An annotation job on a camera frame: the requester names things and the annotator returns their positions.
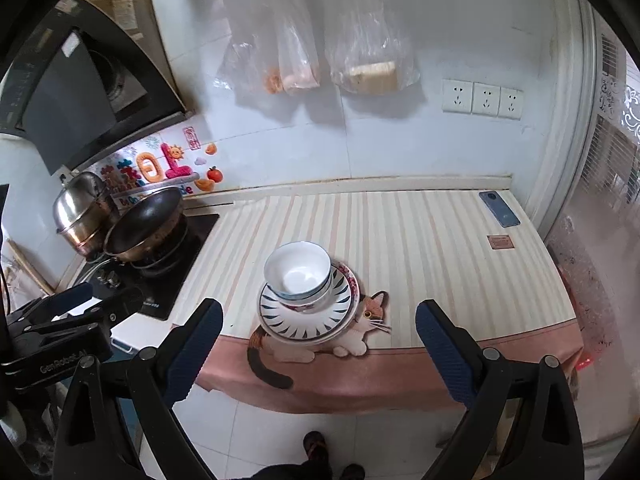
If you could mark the translucent plastic sheet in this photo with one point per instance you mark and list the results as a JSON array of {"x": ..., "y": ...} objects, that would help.
[{"x": 600, "y": 310}]

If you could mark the blue leaf pattern plate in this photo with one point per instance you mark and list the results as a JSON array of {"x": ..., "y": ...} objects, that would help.
[{"x": 300, "y": 322}]

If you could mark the white framed window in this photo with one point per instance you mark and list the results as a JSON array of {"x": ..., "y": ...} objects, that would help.
[{"x": 615, "y": 135}]

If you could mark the clear plastic bag orange contents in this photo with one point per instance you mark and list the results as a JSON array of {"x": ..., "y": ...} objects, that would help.
[{"x": 245, "y": 70}]

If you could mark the colourful wall sticker group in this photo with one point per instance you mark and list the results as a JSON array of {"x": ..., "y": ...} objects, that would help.
[{"x": 150, "y": 165}]

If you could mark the black range hood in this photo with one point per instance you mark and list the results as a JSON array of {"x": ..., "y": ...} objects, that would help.
[{"x": 75, "y": 95}]

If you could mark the person's left shoe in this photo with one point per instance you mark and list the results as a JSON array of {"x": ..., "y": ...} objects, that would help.
[{"x": 316, "y": 452}]

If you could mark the person's right shoe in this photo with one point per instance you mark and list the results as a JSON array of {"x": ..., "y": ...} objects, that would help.
[{"x": 352, "y": 472}]

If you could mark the person's dark trousers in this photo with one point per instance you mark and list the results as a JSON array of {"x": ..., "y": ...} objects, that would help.
[{"x": 290, "y": 474}]

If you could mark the person's shoe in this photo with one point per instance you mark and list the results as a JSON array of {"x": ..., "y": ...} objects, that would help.
[
  {"x": 316, "y": 452},
  {"x": 352, "y": 472}
]

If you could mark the blue smartphone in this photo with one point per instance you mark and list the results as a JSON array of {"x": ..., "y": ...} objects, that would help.
[{"x": 500, "y": 208}]

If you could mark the white wall socket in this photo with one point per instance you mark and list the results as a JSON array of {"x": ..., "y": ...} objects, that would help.
[
  {"x": 511, "y": 103},
  {"x": 457, "y": 96},
  {"x": 486, "y": 99}
]

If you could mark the striped cat print tablecloth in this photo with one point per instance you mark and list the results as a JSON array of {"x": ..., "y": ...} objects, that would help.
[{"x": 425, "y": 250}]

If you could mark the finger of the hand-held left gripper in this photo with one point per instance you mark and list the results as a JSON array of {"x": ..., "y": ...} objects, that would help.
[
  {"x": 135, "y": 302},
  {"x": 70, "y": 300}
]

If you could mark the small brown card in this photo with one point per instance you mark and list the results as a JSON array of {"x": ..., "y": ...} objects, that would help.
[{"x": 501, "y": 241}]

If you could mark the black wok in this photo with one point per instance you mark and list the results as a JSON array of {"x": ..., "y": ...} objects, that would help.
[{"x": 145, "y": 215}]

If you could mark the stainless steel pot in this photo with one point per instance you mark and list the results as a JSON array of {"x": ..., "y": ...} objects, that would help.
[{"x": 80, "y": 205}]

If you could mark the wooden stick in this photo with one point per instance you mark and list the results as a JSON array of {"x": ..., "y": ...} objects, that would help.
[{"x": 30, "y": 267}]

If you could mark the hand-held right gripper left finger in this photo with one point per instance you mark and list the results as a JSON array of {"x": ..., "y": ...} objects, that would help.
[{"x": 200, "y": 342}]

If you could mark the narrow clear plastic bag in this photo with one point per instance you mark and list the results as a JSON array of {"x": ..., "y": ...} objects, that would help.
[{"x": 295, "y": 50}]

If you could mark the black gas stove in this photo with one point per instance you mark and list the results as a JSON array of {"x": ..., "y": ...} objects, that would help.
[{"x": 165, "y": 285}]

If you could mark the white bowl with dark rim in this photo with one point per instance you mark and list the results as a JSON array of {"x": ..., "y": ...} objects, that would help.
[{"x": 300, "y": 272}]

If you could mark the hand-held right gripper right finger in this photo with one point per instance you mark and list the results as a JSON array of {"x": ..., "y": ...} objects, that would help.
[{"x": 445, "y": 352}]

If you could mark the wide clear plastic bag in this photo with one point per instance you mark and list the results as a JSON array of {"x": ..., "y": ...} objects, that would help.
[{"x": 370, "y": 50}]

